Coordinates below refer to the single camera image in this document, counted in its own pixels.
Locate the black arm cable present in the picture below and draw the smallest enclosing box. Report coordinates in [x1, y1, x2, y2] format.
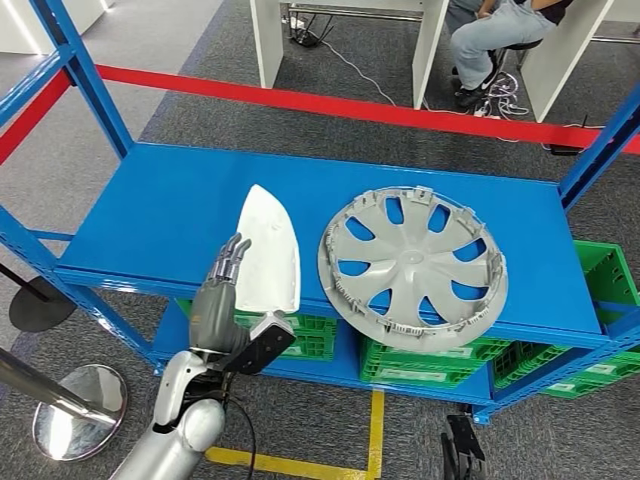
[227, 390, 257, 480]

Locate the chrome stanchion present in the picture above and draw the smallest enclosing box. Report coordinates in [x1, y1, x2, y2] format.
[0, 347, 128, 463]

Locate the green plastic crate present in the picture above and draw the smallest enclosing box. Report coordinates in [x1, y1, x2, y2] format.
[277, 333, 337, 362]
[176, 299, 338, 339]
[359, 360, 481, 390]
[359, 334, 512, 367]
[542, 360, 640, 400]
[492, 239, 640, 389]

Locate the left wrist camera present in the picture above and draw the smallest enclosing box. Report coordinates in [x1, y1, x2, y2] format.
[220, 311, 297, 376]

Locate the white plastic part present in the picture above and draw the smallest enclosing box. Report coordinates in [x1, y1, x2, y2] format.
[233, 184, 302, 314]

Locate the white floor cable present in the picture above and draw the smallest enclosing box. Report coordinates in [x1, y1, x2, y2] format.
[319, 39, 396, 107]

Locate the grey wheel hubcap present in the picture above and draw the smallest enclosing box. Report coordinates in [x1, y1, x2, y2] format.
[317, 186, 509, 354]

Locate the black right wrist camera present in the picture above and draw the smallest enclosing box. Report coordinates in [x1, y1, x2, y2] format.
[439, 413, 488, 480]

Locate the white desk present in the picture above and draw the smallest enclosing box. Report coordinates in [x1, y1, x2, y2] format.
[519, 0, 640, 124]
[250, 0, 450, 111]

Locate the red barrier belt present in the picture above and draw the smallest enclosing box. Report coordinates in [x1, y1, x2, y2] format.
[0, 69, 72, 167]
[94, 64, 640, 157]

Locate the black base stanchion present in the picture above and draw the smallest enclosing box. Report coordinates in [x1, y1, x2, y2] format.
[0, 263, 77, 334]

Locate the blue metal shelf rack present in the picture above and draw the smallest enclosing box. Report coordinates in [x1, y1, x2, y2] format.
[0, 0, 640, 425]

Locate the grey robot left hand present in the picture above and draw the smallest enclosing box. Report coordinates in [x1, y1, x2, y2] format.
[189, 233, 253, 356]

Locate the person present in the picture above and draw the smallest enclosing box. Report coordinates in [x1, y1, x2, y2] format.
[445, 0, 576, 109]

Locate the white cable bundle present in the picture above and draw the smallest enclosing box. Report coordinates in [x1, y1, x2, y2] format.
[475, 71, 531, 121]

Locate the black router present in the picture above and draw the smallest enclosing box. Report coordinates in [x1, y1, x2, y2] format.
[288, 13, 335, 49]

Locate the black box device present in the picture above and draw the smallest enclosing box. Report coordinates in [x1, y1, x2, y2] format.
[542, 115, 591, 157]

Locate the black stool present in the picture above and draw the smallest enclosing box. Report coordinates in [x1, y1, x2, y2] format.
[492, 36, 543, 71]

